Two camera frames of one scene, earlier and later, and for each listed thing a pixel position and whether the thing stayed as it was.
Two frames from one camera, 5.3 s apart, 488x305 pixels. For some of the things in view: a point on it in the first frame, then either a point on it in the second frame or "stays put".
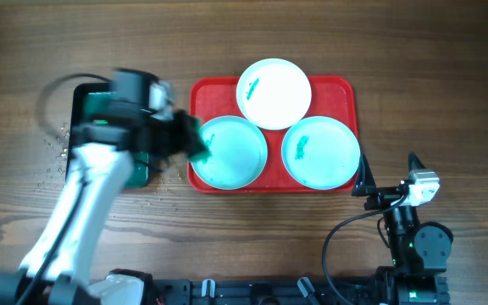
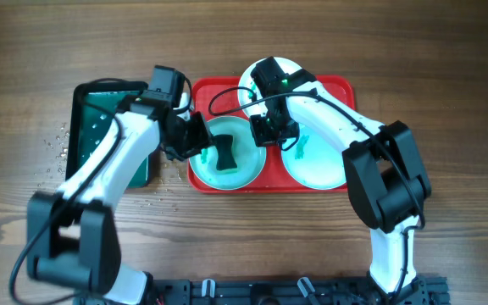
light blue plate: (321, 152) stays put
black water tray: (91, 108) stays put
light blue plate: (238, 153) stays put
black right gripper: (364, 186) → (262, 139)
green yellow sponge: (202, 157) → (225, 161)
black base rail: (415, 288) stays put
